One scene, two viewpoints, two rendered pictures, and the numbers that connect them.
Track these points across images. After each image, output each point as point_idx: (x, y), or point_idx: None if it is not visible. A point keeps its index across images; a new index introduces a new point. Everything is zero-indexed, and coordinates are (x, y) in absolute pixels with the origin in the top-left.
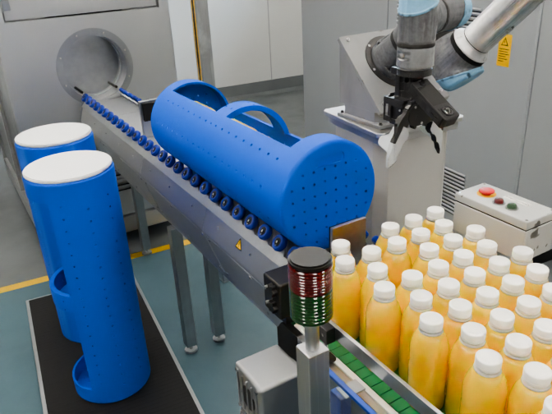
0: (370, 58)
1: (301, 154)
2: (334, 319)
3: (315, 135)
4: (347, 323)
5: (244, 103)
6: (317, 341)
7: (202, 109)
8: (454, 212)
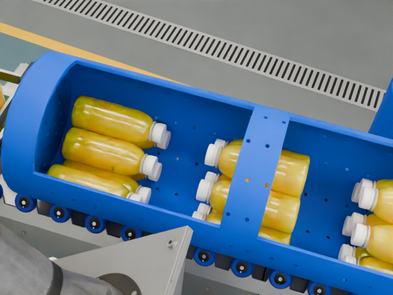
0: (114, 283)
1: (51, 52)
2: None
3: (58, 76)
4: None
5: (266, 137)
6: None
7: (330, 124)
8: None
